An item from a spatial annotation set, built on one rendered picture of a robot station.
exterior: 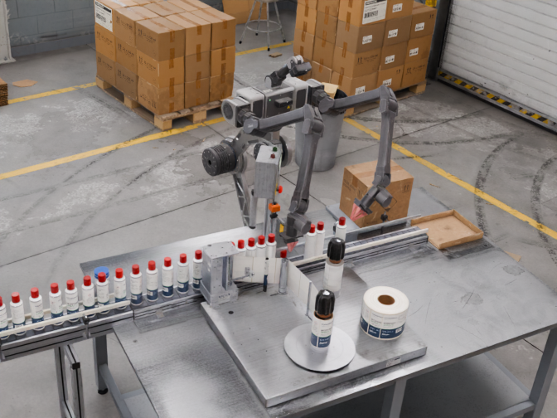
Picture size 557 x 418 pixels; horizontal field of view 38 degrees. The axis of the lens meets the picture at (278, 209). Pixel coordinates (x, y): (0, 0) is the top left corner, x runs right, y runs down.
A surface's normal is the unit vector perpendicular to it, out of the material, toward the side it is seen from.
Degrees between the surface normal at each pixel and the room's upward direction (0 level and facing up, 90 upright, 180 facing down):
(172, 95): 87
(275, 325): 0
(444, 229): 0
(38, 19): 90
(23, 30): 90
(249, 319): 0
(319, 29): 92
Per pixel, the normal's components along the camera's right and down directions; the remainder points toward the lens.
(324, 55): -0.77, 0.29
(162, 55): 0.64, 0.41
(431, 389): 0.07, -0.85
